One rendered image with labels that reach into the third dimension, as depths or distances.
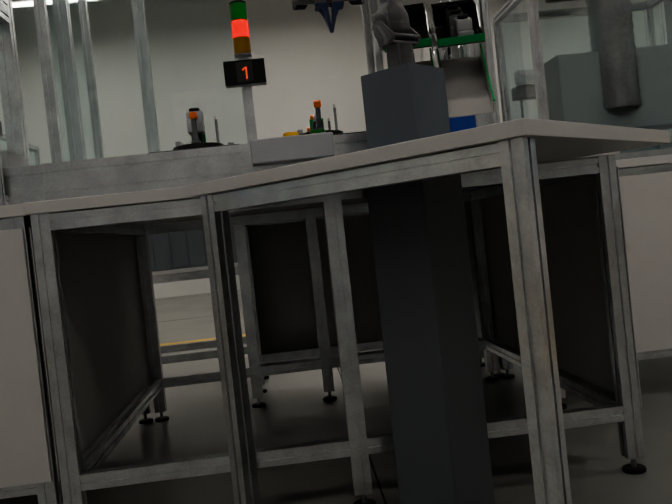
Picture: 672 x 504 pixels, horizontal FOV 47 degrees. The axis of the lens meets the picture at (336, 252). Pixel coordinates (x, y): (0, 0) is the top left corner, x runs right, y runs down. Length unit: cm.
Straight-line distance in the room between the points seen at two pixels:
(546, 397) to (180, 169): 111
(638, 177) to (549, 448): 171
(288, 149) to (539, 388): 91
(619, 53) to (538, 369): 191
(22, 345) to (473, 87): 139
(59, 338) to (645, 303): 198
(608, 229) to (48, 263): 141
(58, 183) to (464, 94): 112
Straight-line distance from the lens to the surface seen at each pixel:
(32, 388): 207
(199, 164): 202
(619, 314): 213
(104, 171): 206
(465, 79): 231
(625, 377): 216
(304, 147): 194
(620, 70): 308
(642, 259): 295
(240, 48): 234
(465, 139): 137
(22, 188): 212
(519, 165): 134
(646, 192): 296
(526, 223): 134
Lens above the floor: 70
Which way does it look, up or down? 1 degrees down
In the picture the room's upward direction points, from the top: 6 degrees counter-clockwise
